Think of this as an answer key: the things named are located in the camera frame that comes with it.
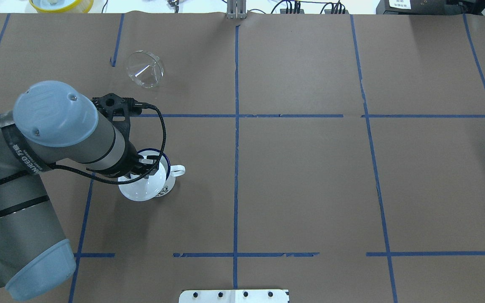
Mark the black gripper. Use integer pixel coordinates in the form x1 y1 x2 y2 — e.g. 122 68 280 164
99 143 160 177

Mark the clear glass funnel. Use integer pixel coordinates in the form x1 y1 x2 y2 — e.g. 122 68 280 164
125 50 164 88

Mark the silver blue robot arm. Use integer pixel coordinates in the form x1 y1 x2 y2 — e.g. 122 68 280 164
0 80 163 301

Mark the white enamel mug blue rim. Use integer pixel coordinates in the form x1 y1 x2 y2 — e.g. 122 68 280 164
138 148 186 198

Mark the yellow rimmed bowl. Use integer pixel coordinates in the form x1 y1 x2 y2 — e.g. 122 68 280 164
29 0 94 13

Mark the brown paper table cover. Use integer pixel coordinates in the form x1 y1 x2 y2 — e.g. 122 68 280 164
0 11 485 303

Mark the black box on desk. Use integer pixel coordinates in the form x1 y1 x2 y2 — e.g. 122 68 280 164
375 0 447 16

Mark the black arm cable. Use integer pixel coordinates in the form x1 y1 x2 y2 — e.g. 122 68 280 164
49 101 167 186

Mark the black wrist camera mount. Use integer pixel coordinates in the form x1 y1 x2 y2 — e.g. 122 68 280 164
91 93 142 139

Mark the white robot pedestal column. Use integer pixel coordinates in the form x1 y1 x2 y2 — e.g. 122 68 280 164
179 289 290 303

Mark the aluminium frame post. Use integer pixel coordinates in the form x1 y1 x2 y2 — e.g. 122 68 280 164
225 0 248 19

